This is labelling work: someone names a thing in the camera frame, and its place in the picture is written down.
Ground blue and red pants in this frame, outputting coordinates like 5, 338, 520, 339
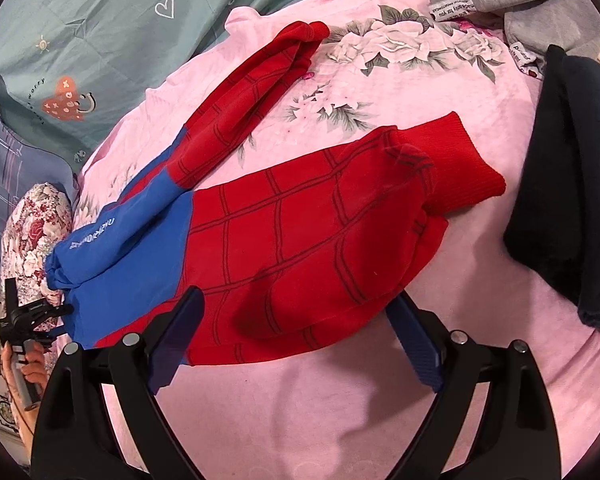
45, 22, 505, 365

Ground person's left hand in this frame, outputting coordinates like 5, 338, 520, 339
1, 341, 48, 408

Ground red floral quilt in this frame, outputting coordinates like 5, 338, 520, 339
0, 182, 73, 314

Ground pink floral bed sheet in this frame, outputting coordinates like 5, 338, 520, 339
72, 0, 600, 480

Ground dark navy garment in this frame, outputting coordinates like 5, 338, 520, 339
503, 46, 600, 330

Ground teal heart pattern blanket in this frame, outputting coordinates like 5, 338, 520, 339
0, 0, 299, 168

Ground grey garment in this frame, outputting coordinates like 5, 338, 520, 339
429, 0, 600, 78

